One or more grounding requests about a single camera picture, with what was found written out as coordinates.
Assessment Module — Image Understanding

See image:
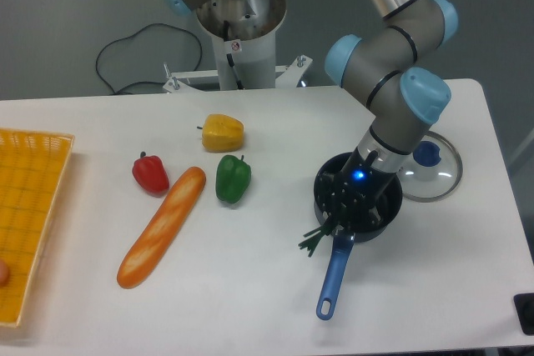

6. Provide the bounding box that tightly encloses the brown egg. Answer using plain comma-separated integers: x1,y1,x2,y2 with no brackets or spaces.
0,259,10,287

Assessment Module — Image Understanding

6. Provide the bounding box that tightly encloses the black floor cable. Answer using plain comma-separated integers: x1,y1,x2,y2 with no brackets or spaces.
95,23,204,95

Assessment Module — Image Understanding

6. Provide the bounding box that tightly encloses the black pot blue handle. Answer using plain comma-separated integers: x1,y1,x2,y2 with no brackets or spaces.
314,151,402,320

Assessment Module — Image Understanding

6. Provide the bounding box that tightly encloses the green onion bunch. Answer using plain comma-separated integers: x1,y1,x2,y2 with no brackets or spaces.
298,214,338,258

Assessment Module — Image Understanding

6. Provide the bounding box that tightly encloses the yellow bell pepper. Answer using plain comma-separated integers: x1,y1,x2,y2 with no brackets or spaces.
197,114,244,153

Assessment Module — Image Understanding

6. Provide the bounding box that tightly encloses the green bell pepper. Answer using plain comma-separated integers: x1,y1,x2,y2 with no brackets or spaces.
215,155,252,204

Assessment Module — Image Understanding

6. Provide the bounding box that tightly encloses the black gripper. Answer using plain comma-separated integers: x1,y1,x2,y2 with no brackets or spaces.
317,151,399,227

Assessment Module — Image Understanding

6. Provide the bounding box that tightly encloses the glass lid blue knob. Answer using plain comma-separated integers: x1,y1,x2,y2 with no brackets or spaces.
397,131,463,203

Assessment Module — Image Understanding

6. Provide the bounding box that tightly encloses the red bell pepper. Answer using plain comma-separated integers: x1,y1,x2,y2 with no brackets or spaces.
132,152,169,196

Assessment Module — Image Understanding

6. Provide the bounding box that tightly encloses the orange baguette bread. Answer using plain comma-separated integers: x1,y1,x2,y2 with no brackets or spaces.
116,166,206,289

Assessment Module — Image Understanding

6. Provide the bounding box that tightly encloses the black corner device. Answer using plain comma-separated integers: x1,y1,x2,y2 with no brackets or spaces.
513,293,534,336

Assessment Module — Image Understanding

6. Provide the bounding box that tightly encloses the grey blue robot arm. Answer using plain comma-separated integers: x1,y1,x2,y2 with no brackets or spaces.
165,0,458,233

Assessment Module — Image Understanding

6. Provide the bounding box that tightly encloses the yellow woven basket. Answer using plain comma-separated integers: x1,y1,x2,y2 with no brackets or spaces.
1,128,75,328

